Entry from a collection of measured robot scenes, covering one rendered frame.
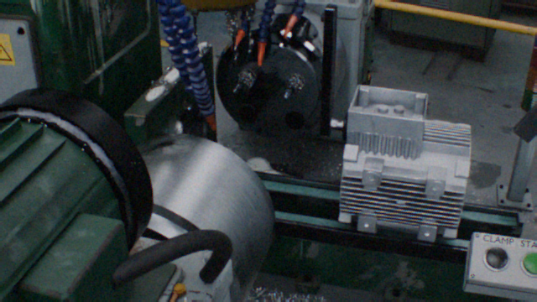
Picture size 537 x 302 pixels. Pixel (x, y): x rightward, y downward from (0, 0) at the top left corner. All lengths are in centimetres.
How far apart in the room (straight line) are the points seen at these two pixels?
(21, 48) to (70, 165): 51
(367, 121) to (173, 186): 35
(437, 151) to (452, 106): 82
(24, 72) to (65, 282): 63
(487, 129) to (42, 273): 144
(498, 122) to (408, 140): 82
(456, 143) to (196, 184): 43
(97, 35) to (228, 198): 41
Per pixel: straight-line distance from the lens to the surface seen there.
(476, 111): 182
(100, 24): 109
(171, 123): 109
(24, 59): 102
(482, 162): 159
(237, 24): 99
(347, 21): 145
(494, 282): 85
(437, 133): 104
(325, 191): 120
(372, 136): 101
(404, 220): 104
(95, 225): 48
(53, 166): 51
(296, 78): 126
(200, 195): 79
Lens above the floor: 160
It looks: 31 degrees down
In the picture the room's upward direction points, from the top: straight up
